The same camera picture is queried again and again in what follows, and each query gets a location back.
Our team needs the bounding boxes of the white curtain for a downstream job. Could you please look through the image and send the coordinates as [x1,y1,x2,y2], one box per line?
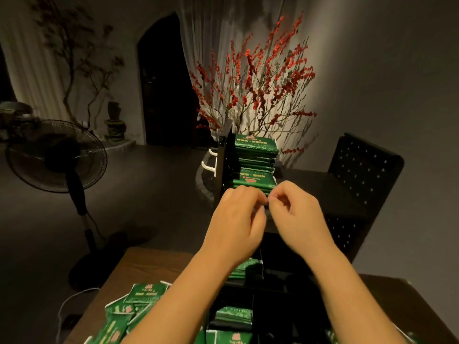
[0,0,70,123]
[177,0,288,106]

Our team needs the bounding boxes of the white hook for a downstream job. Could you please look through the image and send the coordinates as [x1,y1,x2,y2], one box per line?
[200,148,219,175]

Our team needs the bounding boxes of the dark chair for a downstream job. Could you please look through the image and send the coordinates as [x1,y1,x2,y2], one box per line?
[0,101,42,142]

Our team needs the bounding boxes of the person's left hand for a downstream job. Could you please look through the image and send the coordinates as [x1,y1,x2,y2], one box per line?
[199,186,269,271]

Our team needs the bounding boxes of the person's right forearm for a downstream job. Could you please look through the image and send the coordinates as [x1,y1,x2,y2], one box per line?
[305,238,411,344]

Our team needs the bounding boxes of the person's left forearm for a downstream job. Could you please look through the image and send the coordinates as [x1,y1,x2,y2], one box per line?
[129,250,242,344]

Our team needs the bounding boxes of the black metal shelf rack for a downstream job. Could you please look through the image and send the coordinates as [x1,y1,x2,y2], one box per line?
[213,118,405,344]

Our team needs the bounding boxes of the red berry branches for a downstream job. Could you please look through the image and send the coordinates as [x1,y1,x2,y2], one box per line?
[189,12,318,156]

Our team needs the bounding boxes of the bare branched tree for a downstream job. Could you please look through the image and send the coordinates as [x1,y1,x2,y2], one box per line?
[29,0,125,130]

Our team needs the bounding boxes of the white cable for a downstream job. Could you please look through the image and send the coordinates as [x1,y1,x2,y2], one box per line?
[56,286,102,344]

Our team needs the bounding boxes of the black standing fan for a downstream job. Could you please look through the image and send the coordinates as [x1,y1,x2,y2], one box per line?
[6,118,131,290]

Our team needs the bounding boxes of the pile of green packets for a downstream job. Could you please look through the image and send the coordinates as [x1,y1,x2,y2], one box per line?
[85,280,253,344]

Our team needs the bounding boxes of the dark vase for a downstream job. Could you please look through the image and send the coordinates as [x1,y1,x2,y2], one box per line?
[103,101,129,141]

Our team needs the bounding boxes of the person's right hand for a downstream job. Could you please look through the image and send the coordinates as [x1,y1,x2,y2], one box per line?
[266,180,339,260]

